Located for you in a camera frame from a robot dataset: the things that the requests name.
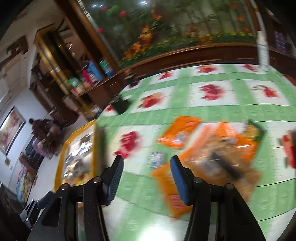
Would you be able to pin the small blue-white candy packet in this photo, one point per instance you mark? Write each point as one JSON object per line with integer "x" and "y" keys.
{"x": 156, "y": 160}

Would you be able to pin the framed wall painting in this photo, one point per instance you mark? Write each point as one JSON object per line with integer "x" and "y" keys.
{"x": 10, "y": 128}

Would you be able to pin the large orange biscuit pack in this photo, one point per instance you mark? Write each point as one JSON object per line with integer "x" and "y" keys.
{"x": 169, "y": 190}

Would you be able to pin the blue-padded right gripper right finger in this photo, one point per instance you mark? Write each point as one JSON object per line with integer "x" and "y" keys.
{"x": 183, "y": 180}

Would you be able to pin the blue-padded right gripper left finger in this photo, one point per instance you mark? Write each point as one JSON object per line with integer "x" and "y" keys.
{"x": 111, "y": 180}

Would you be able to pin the black canister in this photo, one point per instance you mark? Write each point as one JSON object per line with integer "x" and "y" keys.
{"x": 119, "y": 104}

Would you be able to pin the white spray bottle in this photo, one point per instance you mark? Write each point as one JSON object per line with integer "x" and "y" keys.
{"x": 263, "y": 51}

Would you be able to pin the orange clear cracker pack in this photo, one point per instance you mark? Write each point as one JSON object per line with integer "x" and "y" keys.
{"x": 220, "y": 155}

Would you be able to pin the yellow snack tray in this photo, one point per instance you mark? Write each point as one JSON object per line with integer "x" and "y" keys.
{"x": 77, "y": 162}

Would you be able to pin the seated person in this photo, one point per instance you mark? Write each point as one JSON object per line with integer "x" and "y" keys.
{"x": 48, "y": 137}

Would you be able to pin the small orange snack bag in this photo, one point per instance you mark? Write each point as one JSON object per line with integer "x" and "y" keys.
{"x": 179, "y": 131}

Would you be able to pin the green-ended cracker packet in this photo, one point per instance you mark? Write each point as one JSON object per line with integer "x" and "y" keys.
{"x": 253, "y": 131}

